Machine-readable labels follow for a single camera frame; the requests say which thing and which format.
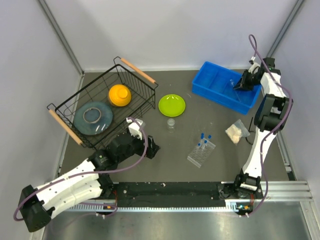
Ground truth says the clear glass bottle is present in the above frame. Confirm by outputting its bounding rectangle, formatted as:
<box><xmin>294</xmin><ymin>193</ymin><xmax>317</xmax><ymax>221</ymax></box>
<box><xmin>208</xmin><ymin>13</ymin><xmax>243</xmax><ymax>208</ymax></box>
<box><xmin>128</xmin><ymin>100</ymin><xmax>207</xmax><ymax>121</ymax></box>
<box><xmin>167</xmin><ymin>118</ymin><xmax>176</xmax><ymax>133</ymax></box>

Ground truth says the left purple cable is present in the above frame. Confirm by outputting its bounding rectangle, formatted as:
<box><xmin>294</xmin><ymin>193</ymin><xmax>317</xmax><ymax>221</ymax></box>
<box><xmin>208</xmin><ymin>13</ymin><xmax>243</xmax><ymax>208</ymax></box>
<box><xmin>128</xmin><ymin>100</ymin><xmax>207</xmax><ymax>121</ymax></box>
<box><xmin>12</xmin><ymin>117</ymin><xmax>148</xmax><ymax>222</ymax></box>

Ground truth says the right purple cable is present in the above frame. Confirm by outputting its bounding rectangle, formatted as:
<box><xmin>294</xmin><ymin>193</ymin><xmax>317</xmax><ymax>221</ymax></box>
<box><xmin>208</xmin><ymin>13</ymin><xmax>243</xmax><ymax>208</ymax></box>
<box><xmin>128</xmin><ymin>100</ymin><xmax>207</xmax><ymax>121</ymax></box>
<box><xmin>247</xmin><ymin>34</ymin><xmax>294</xmax><ymax>216</ymax></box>

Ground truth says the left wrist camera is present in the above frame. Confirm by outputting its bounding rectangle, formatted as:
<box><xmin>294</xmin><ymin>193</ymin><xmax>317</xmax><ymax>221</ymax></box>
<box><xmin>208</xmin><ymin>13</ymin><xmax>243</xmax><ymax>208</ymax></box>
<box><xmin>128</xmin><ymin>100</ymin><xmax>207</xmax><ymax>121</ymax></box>
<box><xmin>126</xmin><ymin>117</ymin><xmax>146</xmax><ymax>140</ymax></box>

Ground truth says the purple cable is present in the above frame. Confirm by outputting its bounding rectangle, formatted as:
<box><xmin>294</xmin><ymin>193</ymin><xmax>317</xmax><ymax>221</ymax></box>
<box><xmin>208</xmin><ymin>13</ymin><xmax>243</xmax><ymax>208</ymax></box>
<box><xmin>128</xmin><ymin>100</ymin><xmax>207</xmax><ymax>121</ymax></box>
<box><xmin>12</xmin><ymin>117</ymin><xmax>148</xmax><ymax>222</ymax></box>
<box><xmin>247</xmin><ymin>34</ymin><xmax>294</xmax><ymax>216</ymax></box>

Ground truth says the beige sponge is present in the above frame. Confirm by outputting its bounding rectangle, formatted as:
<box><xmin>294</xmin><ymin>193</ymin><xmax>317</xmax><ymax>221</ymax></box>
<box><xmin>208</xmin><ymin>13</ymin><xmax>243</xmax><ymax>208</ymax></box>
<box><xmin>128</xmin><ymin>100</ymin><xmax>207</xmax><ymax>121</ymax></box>
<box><xmin>225</xmin><ymin>119</ymin><xmax>250</xmax><ymax>145</ymax></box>

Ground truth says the black wire stand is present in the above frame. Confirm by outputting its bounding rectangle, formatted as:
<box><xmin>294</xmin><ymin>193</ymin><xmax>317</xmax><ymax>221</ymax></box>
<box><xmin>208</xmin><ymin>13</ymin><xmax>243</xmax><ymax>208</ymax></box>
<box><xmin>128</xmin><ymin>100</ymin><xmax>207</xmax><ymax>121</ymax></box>
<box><xmin>245</xmin><ymin>117</ymin><xmax>256</xmax><ymax>146</ymax></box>

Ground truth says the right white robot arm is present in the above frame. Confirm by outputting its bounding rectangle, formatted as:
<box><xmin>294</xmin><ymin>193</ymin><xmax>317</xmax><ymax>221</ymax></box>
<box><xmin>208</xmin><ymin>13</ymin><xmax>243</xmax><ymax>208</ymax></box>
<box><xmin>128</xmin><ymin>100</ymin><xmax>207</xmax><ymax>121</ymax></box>
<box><xmin>233</xmin><ymin>57</ymin><xmax>292</xmax><ymax>198</ymax></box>

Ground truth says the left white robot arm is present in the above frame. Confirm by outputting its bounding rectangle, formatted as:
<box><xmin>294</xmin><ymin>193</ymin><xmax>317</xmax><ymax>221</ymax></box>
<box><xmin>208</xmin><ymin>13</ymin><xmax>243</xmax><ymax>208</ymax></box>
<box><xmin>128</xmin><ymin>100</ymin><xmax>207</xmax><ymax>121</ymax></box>
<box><xmin>18</xmin><ymin>133</ymin><xmax>160</xmax><ymax>233</ymax></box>

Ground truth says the orange ribbed bowl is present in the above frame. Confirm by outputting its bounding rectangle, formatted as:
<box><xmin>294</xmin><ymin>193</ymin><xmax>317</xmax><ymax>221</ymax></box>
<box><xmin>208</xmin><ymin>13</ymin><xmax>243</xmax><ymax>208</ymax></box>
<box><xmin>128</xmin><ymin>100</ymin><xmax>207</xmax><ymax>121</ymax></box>
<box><xmin>108</xmin><ymin>84</ymin><xmax>132</xmax><ymax>107</ymax></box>

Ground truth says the clear test tube rack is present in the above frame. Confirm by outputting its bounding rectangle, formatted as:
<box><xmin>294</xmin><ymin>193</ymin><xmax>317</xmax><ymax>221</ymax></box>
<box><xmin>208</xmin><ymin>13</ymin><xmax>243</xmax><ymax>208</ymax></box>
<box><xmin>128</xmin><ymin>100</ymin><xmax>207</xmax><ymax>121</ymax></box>
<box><xmin>187</xmin><ymin>139</ymin><xmax>216</xmax><ymax>168</ymax></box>

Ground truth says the glass thistle funnel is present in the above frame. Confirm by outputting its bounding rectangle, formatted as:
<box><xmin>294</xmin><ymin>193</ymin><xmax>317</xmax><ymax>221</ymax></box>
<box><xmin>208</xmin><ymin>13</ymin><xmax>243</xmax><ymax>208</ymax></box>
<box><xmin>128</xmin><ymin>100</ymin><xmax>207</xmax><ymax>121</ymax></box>
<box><xmin>229</xmin><ymin>79</ymin><xmax>241</xmax><ymax>102</ymax></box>

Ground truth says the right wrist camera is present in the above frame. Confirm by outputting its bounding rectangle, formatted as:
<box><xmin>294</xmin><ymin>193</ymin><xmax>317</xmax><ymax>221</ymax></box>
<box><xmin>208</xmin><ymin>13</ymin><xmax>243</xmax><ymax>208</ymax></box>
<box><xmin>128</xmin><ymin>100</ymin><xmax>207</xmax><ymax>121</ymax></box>
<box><xmin>248</xmin><ymin>56</ymin><xmax>261</xmax><ymax>74</ymax></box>

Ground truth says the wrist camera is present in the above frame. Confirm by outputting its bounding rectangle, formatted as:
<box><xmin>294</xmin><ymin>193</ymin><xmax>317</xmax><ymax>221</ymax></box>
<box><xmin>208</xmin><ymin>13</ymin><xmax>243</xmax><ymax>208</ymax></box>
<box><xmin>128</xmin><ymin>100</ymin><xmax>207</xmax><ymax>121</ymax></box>
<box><xmin>126</xmin><ymin>117</ymin><xmax>146</xmax><ymax>140</ymax></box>
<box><xmin>248</xmin><ymin>56</ymin><xmax>261</xmax><ymax>74</ymax></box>

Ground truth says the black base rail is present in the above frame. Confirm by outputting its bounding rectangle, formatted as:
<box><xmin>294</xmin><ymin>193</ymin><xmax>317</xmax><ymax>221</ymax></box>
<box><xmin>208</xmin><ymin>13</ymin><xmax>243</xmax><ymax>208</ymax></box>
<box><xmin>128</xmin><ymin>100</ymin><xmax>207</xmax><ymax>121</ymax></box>
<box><xmin>69</xmin><ymin>181</ymin><xmax>253</xmax><ymax>213</ymax></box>

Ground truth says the green plastic plate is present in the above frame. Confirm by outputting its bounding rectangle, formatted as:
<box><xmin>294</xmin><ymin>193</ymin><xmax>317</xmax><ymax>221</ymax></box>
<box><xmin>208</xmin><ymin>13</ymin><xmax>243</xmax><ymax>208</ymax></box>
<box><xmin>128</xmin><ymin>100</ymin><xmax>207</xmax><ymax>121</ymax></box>
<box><xmin>158</xmin><ymin>94</ymin><xmax>186</xmax><ymax>118</ymax></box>

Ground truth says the blue plastic bin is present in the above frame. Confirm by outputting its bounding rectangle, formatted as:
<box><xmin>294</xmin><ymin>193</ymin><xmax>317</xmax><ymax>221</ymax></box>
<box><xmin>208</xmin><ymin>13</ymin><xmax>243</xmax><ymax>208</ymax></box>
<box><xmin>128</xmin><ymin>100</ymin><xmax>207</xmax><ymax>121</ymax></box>
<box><xmin>192</xmin><ymin>61</ymin><xmax>262</xmax><ymax>115</ymax></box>

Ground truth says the black wire basket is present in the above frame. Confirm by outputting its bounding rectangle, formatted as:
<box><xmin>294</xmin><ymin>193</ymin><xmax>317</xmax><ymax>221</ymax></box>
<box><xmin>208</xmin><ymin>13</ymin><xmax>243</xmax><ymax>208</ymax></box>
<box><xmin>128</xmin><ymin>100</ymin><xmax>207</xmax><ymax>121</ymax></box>
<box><xmin>47</xmin><ymin>56</ymin><xmax>158</xmax><ymax>150</ymax></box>

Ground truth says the blue ceramic plate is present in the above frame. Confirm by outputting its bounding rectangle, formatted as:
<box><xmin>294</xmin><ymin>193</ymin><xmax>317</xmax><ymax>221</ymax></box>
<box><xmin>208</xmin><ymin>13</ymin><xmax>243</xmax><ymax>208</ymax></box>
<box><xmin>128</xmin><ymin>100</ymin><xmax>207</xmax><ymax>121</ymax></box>
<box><xmin>73</xmin><ymin>101</ymin><xmax>113</xmax><ymax>136</ymax></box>

